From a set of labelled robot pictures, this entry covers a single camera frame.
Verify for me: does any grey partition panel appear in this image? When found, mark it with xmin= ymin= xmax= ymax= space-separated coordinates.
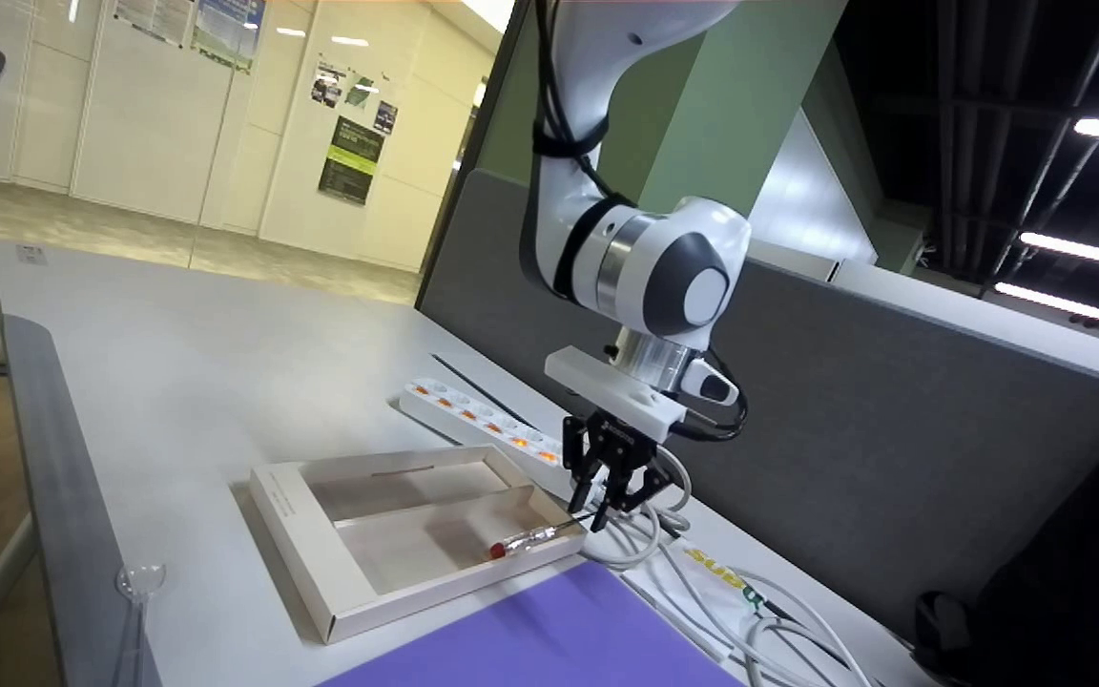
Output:
xmin=412 ymin=167 xmax=1099 ymax=643

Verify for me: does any white wooden tray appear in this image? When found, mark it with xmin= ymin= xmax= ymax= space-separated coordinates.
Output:
xmin=248 ymin=448 xmax=585 ymax=643

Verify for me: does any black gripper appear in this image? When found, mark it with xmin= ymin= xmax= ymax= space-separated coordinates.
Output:
xmin=562 ymin=414 xmax=672 ymax=535

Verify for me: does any purple paper sheet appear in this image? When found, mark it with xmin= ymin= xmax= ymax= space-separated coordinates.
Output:
xmin=321 ymin=564 xmax=736 ymax=687

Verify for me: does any small red-tipped screwdriver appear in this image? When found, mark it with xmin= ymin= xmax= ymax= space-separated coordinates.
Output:
xmin=488 ymin=520 xmax=585 ymax=563

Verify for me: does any wall poster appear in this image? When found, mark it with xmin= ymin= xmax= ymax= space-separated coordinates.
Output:
xmin=318 ymin=118 xmax=385 ymax=207

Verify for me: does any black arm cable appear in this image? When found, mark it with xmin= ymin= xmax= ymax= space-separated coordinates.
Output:
xmin=529 ymin=0 xmax=616 ymax=167

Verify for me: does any white cable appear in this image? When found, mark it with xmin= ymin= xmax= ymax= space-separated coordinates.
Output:
xmin=578 ymin=443 xmax=886 ymax=687

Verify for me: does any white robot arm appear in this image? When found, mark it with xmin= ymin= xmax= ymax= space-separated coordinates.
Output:
xmin=517 ymin=0 xmax=750 ymax=531

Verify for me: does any clear plastic object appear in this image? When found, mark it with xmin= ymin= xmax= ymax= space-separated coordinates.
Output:
xmin=117 ymin=563 xmax=167 ymax=602

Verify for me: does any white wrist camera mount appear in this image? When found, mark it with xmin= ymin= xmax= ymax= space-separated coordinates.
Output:
xmin=545 ymin=349 xmax=681 ymax=443

